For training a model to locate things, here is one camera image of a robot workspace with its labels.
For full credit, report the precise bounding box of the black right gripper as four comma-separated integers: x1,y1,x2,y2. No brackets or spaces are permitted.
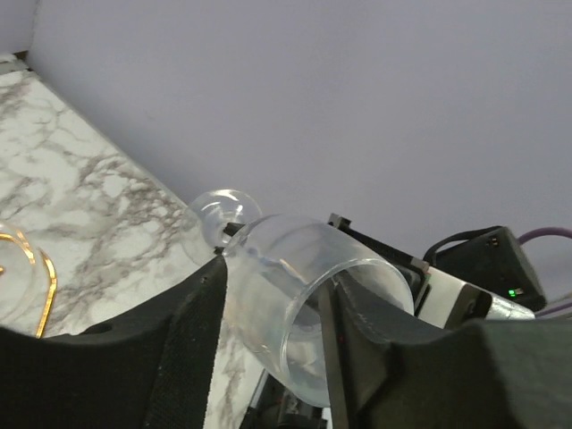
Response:
328,214,430,313

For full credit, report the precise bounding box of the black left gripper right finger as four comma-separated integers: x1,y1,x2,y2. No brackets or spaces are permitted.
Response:
318,274,571,428

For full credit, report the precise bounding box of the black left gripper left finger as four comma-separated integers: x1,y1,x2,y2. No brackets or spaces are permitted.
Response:
1,257,227,428

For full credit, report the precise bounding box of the clear round wine glass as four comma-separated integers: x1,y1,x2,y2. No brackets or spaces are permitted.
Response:
181,189,414,408

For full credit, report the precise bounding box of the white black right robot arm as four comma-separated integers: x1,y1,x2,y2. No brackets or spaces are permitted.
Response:
328,214,547,312

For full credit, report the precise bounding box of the hanging clear glass on rack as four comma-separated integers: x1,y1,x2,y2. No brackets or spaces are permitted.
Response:
0,221,38,324

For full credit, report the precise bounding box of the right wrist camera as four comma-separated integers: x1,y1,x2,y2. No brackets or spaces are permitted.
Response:
416,266,535,330

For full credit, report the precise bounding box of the gold wire wine glass rack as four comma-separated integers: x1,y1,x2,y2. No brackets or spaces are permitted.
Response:
1,229,58,338

